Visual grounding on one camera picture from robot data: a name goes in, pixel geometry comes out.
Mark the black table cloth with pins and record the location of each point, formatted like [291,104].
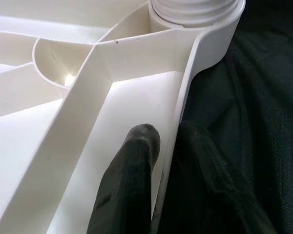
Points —
[258,97]

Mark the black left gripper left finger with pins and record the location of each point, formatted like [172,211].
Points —
[127,182]

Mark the white plastic table top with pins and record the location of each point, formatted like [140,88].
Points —
[63,122]

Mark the white plastic table leg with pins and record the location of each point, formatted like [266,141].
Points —
[197,9]

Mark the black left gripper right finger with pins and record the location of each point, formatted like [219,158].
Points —
[205,190]

